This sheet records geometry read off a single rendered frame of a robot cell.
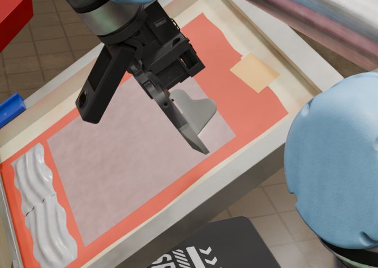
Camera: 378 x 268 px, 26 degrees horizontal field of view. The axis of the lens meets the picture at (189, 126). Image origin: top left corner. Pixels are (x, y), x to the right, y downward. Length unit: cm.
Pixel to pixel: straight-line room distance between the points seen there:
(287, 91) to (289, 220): 220
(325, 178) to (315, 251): 274
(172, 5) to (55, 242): 55
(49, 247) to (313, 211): 81
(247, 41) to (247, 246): 56
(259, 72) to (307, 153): 78
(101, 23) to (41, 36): 412
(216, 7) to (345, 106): 103
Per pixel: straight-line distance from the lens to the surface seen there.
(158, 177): 133
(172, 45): 103
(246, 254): 182
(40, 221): 144
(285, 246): 335
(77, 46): 493
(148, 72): 103
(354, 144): 58
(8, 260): 135
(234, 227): 189
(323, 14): 79
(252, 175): 119
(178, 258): 180
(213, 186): 119
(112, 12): 98
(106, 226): 133
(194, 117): 105
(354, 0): 78
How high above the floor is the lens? 212
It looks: 31 degrees down
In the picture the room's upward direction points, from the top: straight up
